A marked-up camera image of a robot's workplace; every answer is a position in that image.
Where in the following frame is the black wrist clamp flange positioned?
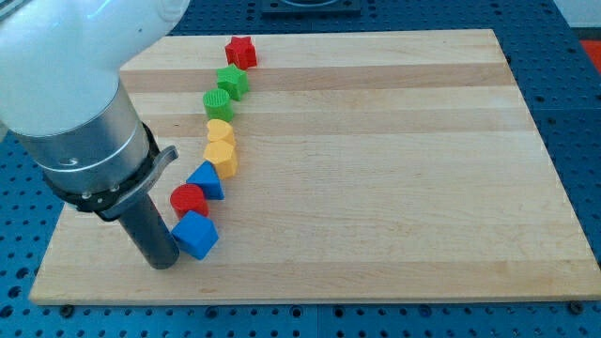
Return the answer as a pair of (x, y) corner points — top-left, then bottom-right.
(43, 123), (178, 222)

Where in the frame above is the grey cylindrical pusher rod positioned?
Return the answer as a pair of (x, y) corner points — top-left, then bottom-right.
(117, 194), (179, 269)

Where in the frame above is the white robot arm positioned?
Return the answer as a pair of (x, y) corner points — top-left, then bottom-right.
(1, 0), (189, 269)

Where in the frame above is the blue triangle block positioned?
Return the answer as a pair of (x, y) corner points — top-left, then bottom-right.
(186, 161), (224, 200)

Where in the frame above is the yellow hexagon block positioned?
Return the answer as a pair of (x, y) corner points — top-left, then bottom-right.
(204, 141), (239, 179)

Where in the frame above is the red cylinder block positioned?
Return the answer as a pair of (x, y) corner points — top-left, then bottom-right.
(169, 184), (209, 219)

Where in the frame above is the blue cube block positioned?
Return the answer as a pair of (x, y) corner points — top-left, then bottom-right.
(171, 211), (219, 260)

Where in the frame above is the yellow heart block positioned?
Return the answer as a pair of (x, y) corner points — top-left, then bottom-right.
(207, 118), (237, 146)

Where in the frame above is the green cylinder block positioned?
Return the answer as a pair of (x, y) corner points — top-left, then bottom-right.
(203, 88), (234, 122)

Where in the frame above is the green star block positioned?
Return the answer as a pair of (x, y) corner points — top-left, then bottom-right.
(216, 64), (249, 101)

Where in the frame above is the red star block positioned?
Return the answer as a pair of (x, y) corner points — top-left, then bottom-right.
(224, 36), (257, 70)

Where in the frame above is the wooden board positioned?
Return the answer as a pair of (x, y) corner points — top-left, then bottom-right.
(30, 29), (600, 305)

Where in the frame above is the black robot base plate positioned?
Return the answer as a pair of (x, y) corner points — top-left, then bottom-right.
(257, 0), (362, 15)

